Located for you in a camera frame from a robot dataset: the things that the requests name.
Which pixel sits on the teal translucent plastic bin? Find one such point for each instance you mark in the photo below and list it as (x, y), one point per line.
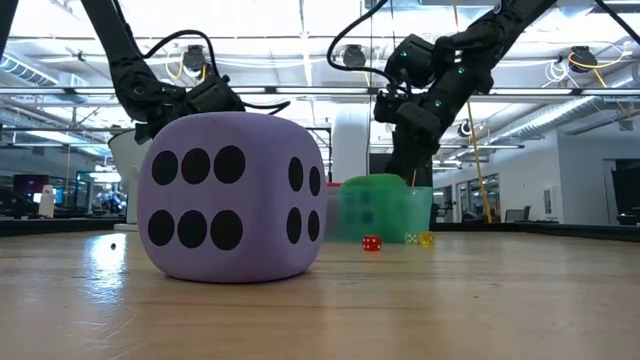
(420, 215)

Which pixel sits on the green foam die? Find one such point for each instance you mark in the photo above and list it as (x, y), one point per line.
(372, 210)

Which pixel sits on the red foam die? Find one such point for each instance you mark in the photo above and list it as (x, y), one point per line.
(334, 185)

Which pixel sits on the small clear green die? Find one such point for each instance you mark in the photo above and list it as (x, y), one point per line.
(411, 238)

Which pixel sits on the small yellow die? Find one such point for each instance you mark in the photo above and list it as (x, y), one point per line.
(426, 238)

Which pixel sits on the purple foam die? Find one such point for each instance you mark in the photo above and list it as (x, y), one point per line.
(250, 150)

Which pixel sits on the small red die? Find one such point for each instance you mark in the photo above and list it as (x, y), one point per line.
(372, 243)

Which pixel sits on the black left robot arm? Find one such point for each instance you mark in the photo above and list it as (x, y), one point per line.
(120, 55)

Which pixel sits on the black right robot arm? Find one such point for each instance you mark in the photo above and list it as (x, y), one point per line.
(500, 30)

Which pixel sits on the dark monitor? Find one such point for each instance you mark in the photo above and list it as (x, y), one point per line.
(627, 185)

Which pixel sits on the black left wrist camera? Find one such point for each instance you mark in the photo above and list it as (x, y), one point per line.
(215, 95)

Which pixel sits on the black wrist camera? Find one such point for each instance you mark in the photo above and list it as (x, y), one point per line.
(215, 95)
(386, 107)

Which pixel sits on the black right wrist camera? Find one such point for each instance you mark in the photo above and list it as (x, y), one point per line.
(386, 107)

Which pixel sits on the black background gantry frame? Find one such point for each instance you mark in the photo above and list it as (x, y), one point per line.
(320, 129)

